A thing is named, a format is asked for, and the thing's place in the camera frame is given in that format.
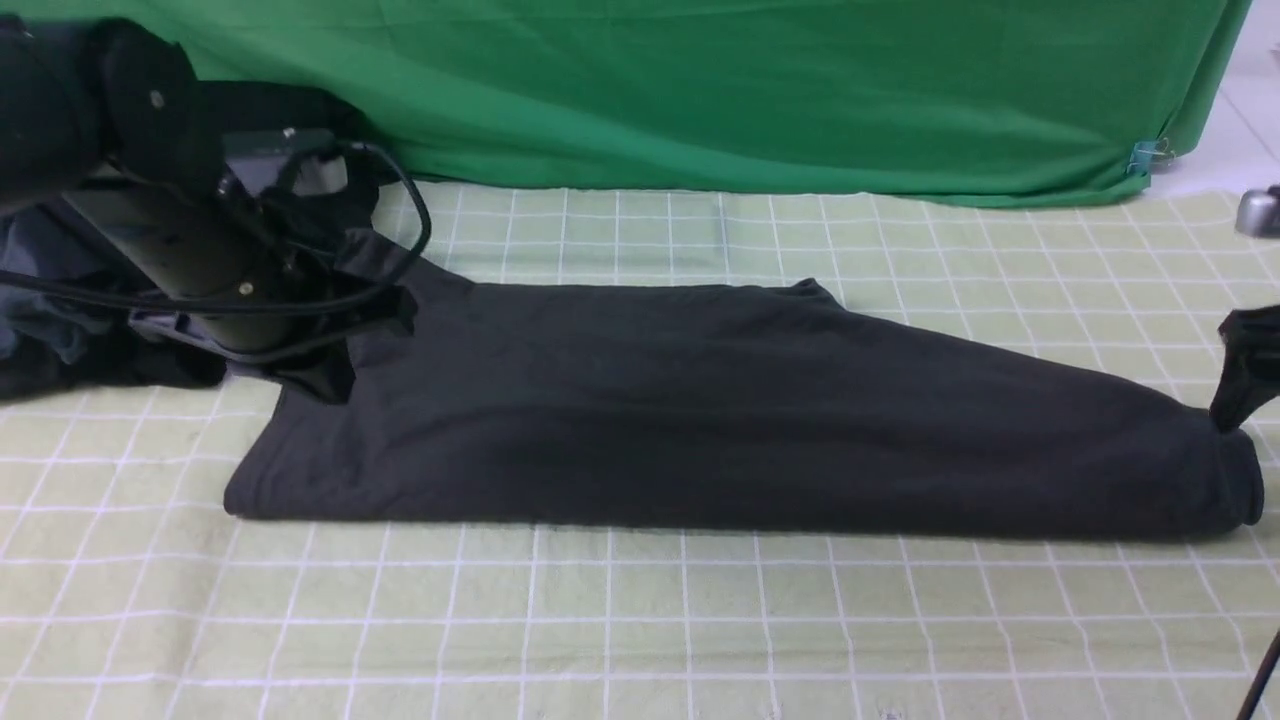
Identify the pile of dark clothes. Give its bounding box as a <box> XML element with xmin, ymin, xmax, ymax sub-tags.
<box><xmin>3</xmin><ymin>81</ymin><xmax>390</xmax><ymax>401</ymax></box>

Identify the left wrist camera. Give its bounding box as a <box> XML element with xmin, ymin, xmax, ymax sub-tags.
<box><xmin>223</xmin><ymin>128</ymin><xmax>348</xmax><ymax>197</ymax></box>

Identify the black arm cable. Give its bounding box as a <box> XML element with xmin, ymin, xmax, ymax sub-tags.
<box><xmin>0</xmin><ymin>140</ymin><xmax>433</xmax><ymax>319</ymax></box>
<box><xmin>1238</xmin><ymin>630</ymin><xmax>1280</xmax><ymax>720</ymax></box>

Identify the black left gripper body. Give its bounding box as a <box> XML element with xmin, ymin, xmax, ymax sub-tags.
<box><xmin>129</xmin><ymin>286</ymin><xmax>419</xmax><ymax>405</ymax></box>

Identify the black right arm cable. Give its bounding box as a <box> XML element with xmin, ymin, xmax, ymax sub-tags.
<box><xmin>1238</xmin><ymin>630</ymin><xmax>1280</xmax><ymax>720</ymax></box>

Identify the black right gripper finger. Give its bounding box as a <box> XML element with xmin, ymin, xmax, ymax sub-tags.
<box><xmin>1210</xmin><ymin>305</ymin><xmax>1279</xmax><ymax>433</ymax></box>

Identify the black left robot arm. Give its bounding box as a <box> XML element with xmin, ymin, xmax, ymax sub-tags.
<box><xmin>3</xmin><ymin>14</ymin><xmax>431</xmax><ymax>404</ymax></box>

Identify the blue binder clip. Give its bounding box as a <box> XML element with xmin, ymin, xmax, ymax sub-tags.
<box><xmin>1126</xmin><ymin>138</ymin><xmax>1178</xmax><ymax>176</ymax></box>

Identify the green backdrop cloth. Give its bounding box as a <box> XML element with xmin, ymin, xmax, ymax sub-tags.
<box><xmin>3</xmin><ymin>1</ymin><xmax>1251</xmax><ymax>209</ymax></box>

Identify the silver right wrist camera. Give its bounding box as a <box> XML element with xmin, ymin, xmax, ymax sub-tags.
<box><xmin>1234</xmin><ymin>184</ymin><xmax>1280</xmax><ymax>240</ymax></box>

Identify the dark gray long-sleeve shirt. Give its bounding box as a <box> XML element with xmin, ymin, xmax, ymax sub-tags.
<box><xmin>224</xmin><ymin>259</ymin><xmax>1265</xmax><ymax>541</ymax></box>

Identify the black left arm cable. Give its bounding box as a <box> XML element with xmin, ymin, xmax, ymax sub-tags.
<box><xmin>0</xmin><ymin>140</ymin><xmax>433</xmax><ymax>319</ymax></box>

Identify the light green checkered tablecloth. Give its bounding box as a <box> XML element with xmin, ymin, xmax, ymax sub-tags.
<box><xmin>1</xmin><ymin>184</ymin><xmax>1279</xmax><ymax>719</ymax></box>

